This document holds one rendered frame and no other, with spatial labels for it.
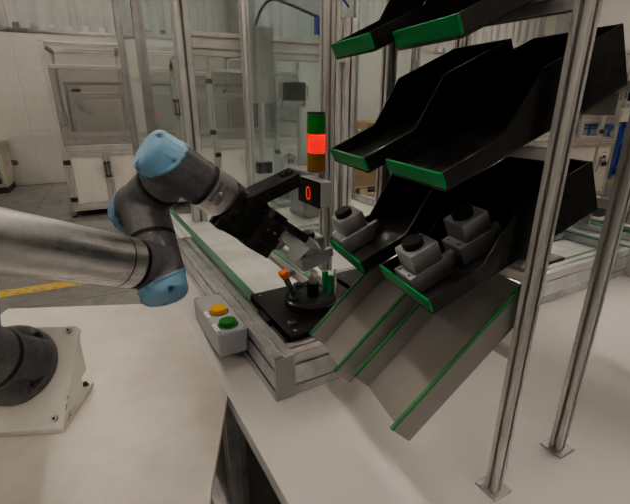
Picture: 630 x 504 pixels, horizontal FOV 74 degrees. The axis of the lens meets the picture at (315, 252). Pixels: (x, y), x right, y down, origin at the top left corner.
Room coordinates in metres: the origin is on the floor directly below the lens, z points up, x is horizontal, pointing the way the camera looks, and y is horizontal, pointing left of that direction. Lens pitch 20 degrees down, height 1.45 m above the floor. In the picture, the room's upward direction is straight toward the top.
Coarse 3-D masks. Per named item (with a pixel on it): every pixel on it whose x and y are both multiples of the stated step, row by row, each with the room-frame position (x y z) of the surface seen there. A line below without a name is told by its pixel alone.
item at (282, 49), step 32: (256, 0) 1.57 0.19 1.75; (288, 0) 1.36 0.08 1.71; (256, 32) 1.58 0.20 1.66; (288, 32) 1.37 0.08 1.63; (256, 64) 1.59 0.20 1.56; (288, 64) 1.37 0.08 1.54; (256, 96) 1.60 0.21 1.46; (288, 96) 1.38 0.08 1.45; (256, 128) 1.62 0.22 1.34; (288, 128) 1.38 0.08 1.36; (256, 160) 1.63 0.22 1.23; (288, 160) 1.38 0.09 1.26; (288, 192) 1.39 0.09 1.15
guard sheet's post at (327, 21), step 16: (320, 0) 1.18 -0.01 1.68; (320, 16) 1.18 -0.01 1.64; (320, 32) 1.18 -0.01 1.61; (320, 48) 1.18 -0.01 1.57; (320, 64) 1.18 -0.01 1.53; (320, 80) 1.18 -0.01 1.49; (320, 96) 1.18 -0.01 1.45; (320, 176) 1.18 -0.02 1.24; (320, 208) 1.18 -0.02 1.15; (320, 224) 1.18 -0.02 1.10
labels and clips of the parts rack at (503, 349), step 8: (536, 0) 0.75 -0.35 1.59; (608, 96) 0.63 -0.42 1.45; (616, 96) 0.62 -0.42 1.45; (600, 104) 0.64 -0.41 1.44; (608, 104) 0.63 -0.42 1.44; (616, 104) 0.62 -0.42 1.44; (584, 112) 0.66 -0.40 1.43; (592, 112) 0.65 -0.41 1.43; (600, 112) 0.64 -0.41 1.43; (608, 112) 0.63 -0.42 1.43; (504, 344) 0.53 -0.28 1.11; (496, 352) 0.53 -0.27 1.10; (504, 352) 0.52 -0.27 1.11
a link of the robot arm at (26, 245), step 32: (0, 224) 0.42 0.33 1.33; (32, 224) 0.45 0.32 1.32; (64, 224) 0.49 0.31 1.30; (0, 256) 0.41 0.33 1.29; (32, 256) 0.43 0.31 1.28; (64, 256) 0.46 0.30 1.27; (96, 256) 0.50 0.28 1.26; (128, 256) 0.53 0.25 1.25; (160, 256) 0.58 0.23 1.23; (160, 288) 0.56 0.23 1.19
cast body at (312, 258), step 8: (304, 232) 0.79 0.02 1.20; (312, 232) 0.79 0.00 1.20; (320, 240) 0.78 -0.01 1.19; (312, 248) 0.77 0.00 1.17; (328, 248) 0.82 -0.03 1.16; (304, 256) 0.77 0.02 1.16; (312, 256) 0.78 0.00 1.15; (320, 256) 0.79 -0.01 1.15; (328, 256) 0.79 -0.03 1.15; (296, 264) 0.79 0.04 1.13; (304, 264) 0.77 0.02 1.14; (312, 264) 0.78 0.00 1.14; (320, 264) 0.79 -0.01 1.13
